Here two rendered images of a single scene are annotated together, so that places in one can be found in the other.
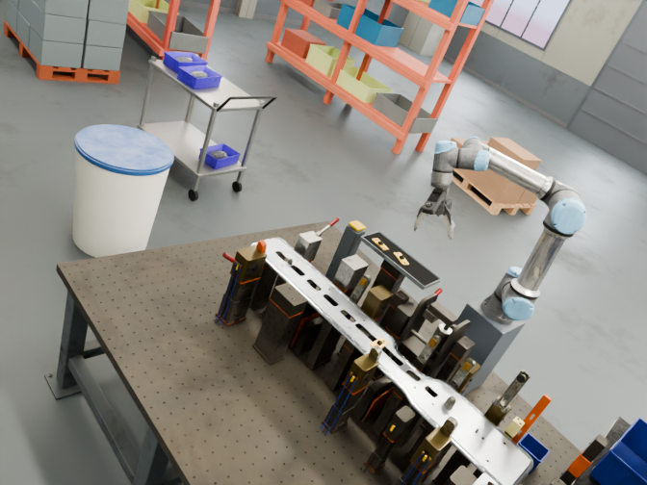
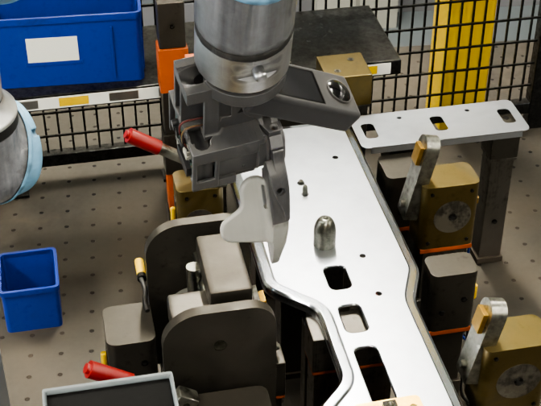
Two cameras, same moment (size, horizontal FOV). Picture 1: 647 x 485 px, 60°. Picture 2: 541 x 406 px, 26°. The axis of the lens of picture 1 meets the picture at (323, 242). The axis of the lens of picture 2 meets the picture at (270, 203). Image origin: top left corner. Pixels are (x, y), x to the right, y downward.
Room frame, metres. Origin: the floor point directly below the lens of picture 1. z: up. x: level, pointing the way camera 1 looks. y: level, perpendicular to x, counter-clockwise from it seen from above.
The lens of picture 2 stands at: (2.54, 0.27, 2.05)
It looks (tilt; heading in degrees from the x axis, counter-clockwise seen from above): 36 degrees down; 226
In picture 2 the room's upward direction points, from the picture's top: straight up
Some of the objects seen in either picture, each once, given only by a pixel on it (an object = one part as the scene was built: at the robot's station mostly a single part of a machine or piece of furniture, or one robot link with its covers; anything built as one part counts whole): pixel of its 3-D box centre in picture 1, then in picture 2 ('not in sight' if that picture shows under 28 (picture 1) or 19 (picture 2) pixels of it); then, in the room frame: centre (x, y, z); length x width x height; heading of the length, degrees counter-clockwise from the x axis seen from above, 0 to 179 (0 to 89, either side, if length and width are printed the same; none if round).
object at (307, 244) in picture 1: (300, 267); not in sight; (2.20, 0.05, 0.88); 0.12 x 0.07 x 0.36; 147
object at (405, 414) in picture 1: (386, 442); (451, 338); (1.43, -0.47, 0.84); 0.10 x 0.05 x 0.29; 147
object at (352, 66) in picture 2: not in sight; (340, 152); (1.23, -0.90, 0.88); 0.08 x 0.08 x 0.36; 57
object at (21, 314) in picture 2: (529, 453); (30, 290); (1.77, -1.11, 0.75); 0.11 x 0.10 x 0.09; 57
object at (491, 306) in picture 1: (502, 304); not in sight; (2.12, -0.81, 1.15); 0.15 x 0.15 x 0.10
